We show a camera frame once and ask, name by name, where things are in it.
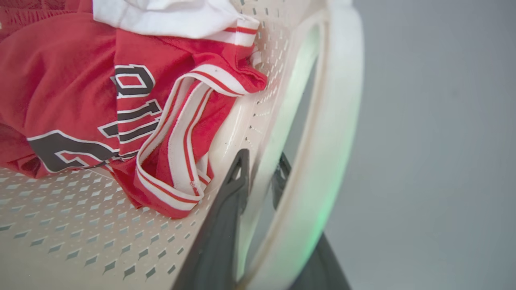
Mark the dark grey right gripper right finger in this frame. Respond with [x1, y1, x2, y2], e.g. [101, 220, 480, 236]
[271, 152, 352, 290]

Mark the white garment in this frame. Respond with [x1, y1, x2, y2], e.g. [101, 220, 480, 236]
[92, 0, 260, 47]

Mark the red basketball jersey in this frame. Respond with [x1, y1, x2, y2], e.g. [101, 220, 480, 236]
[0, 0, 268, 219]

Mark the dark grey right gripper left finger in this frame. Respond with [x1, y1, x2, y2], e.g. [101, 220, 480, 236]
[172, 149, 250, 290]

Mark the white perforated plastic laundry basket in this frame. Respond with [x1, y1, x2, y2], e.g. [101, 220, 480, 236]
[0, 0, 365, 290]

